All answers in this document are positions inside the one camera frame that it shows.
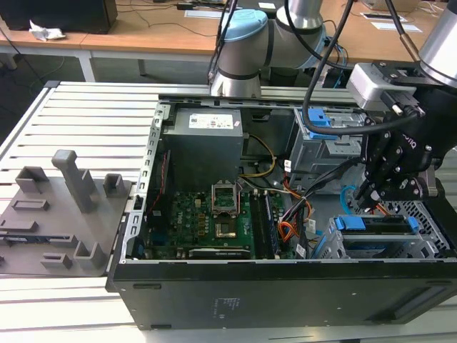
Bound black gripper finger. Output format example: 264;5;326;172
355;119;391;209
367;160;419;212

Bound hard disk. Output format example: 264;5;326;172
333;214;419;238

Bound blue data wire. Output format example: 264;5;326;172
338;184;361;214

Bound metal disk bay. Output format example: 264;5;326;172
310;199;451;260

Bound metal optical drive cage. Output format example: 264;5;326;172
291;106;367;196

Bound blue plastic drive latch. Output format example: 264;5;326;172
306;108;338;140

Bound white paper sheet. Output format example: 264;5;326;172
184;9;229;19
371;21;423;34
360;12;408;23

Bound RAM stick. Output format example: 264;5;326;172
0;232;74;246
264;192;280;253

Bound metal socket cover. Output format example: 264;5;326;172
211;181;239;217

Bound black PC case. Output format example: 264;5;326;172
105;93;457;332

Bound CPU socket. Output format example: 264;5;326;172
214;219;239;239

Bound grey power supply unit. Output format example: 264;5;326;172
162;108;246;196

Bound black graphics card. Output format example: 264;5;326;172
188;247;253;260

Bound green motherboard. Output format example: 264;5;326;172
142;189;297;260

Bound wooden desk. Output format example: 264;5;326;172
0;0;457;84

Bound grey parts rack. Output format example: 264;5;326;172
0;149;135;278

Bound black box on desk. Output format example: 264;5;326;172
0;0;119;35

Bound crumpled white paper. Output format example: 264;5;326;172
29;19;67;42

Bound black wire bundle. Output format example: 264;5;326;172
281;159;368;258

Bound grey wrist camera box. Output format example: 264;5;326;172
346;63;421;110

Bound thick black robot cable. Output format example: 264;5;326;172
301;0;426;136

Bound cable with brown ferrite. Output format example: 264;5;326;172
387;0;419;62

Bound orange red wire bundle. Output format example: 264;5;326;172
278;198;317;247

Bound yellow wire bundle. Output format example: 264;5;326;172
239;134;278;179

